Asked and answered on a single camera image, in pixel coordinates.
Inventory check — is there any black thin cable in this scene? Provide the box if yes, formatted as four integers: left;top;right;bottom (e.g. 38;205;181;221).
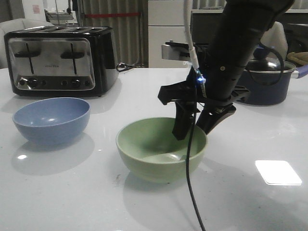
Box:
186;81;207;231

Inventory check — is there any blue bowl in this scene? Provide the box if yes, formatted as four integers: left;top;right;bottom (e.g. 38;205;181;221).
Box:
12;97;90;145

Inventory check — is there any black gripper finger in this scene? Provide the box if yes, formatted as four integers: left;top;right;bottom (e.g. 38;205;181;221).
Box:
196;104;236;134
172;101;200;141

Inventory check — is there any green bowl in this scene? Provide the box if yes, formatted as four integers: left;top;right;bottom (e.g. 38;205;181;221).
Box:
115;117;207;183

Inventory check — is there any dark blue saucepan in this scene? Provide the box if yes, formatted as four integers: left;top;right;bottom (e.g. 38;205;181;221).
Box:
237;65;308;106

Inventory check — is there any white camera cable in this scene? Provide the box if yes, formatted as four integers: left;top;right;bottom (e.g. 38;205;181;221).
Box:
183;0;200;73

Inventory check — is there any glass pot lid blue knob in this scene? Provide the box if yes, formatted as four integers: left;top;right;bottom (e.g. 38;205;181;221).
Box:
245;45;295;73

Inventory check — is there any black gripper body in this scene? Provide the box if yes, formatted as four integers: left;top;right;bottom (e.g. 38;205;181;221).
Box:
158;43;250;108

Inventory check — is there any tan cushion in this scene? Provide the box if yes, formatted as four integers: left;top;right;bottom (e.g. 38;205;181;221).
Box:
287;51;308;66

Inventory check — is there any beige upholstered chair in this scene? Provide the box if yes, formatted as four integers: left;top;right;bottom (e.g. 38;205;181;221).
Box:
261;22;288;60

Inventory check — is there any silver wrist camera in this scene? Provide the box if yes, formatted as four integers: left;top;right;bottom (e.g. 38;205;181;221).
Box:
161;41;207;62

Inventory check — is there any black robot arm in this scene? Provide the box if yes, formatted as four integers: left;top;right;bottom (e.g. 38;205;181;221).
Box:
158;0;293;140

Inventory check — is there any dark counter with white top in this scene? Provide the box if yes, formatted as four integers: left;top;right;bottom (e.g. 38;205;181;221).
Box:
191;9;308;53

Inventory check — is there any black silver toaster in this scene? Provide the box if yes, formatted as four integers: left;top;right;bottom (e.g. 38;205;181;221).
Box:
4;26;118;97

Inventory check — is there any white cabinet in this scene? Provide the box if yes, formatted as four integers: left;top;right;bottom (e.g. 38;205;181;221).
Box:
148;0;188;68

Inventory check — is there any black toaster power cable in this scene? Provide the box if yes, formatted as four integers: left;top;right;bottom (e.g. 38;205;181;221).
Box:
116;62;135;73

